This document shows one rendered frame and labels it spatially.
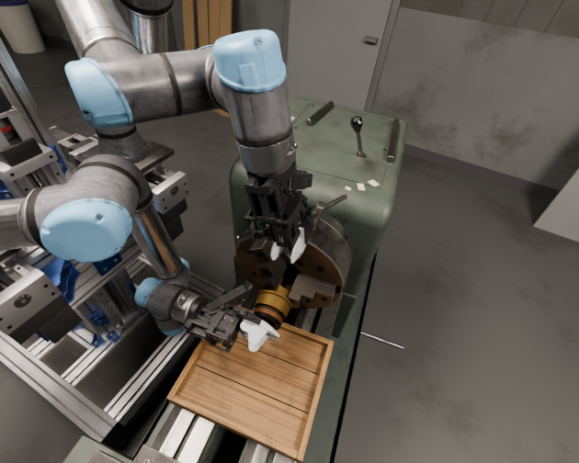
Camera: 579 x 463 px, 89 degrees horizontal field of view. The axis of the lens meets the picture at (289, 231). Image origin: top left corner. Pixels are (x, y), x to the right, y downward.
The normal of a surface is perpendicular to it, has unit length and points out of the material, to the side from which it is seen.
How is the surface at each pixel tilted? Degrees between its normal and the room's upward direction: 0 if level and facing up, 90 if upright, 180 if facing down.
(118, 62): 19
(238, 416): 0
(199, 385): 0
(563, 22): 90
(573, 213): 79
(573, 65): 90
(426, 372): 0
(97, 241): 90
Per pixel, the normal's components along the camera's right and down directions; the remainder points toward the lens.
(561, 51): -0.47, 0.61
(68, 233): 0.28, 0.70
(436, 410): 0.07, -0.69
